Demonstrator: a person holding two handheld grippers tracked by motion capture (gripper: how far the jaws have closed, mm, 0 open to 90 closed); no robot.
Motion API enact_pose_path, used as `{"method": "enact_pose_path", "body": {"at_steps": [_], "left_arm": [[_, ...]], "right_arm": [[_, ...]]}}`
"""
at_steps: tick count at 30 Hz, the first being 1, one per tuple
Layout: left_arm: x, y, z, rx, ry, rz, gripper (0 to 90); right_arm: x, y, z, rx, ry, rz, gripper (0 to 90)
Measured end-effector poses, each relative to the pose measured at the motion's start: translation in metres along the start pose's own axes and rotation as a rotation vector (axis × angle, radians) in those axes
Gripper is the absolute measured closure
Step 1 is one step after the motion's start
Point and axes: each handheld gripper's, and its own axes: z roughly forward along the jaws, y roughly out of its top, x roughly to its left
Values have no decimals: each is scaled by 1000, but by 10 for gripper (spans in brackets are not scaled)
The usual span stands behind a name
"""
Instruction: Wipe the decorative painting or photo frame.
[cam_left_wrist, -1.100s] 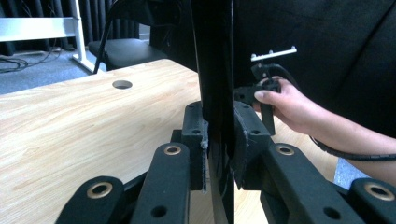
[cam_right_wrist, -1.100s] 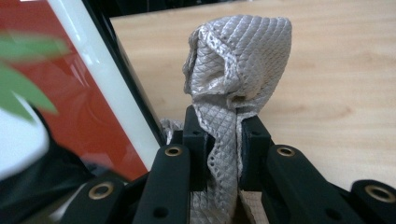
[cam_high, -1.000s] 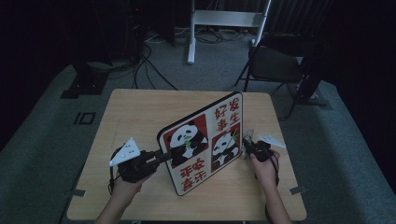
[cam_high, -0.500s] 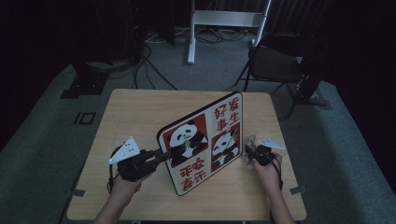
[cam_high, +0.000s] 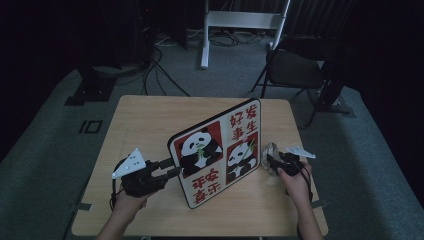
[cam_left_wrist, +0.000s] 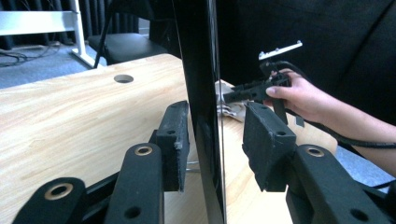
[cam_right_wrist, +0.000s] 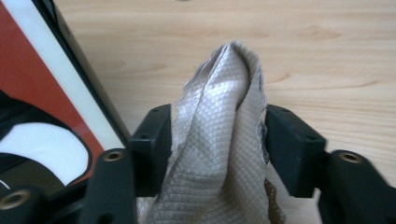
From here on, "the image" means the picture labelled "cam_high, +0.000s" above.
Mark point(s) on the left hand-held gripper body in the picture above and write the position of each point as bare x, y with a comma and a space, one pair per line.
140, 181

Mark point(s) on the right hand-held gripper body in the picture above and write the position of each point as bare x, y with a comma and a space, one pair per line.
291, 165

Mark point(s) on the grey cloth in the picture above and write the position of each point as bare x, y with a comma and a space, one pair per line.
270, 150

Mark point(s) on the square panda picture board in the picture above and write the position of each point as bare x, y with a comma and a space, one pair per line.
213, 156

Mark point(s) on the person's right hand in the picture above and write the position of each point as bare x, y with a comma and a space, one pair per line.
298, 186

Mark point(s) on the person's left hand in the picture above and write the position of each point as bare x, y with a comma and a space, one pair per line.
128, 206

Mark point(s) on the grey tape strip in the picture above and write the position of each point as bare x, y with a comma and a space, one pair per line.
320, 203
84, 206

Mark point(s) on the black stand with metal foot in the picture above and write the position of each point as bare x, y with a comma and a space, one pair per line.
333, 93

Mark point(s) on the black folding chair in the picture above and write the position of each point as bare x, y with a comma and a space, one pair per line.
293, 71

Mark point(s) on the black stand with flat base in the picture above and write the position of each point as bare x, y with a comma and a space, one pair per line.
91, 88

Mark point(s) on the white metal desk frame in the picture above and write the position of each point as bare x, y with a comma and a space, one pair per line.
240, 20

